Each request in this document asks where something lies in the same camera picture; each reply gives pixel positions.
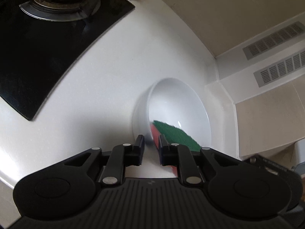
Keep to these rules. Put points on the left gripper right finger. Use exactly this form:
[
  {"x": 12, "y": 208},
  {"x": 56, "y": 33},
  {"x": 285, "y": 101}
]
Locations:
[{"x": 194, "y": 167}]

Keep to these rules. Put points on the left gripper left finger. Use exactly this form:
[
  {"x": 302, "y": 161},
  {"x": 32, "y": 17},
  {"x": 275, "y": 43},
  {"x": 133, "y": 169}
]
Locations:
[{"x": 108, "y": 167}]

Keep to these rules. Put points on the pink green sponge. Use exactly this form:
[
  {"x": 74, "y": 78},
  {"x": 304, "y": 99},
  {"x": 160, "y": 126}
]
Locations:
[{"x": 173, "y": 135}]

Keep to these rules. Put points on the white ceramic bowl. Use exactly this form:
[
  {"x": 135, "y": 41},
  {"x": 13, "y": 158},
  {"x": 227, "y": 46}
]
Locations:
[{"x": 173, "y": 102}]

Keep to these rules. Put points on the grey vent grille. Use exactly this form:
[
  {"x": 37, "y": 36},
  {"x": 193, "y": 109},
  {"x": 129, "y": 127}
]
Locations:
[
  {"x": 280, "y": 68},
  {"x": 273, "y": 40}
]

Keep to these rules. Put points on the black gas stove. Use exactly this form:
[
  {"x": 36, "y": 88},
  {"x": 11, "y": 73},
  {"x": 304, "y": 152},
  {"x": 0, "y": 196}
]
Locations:
[{"x": 41, "y": 40}]

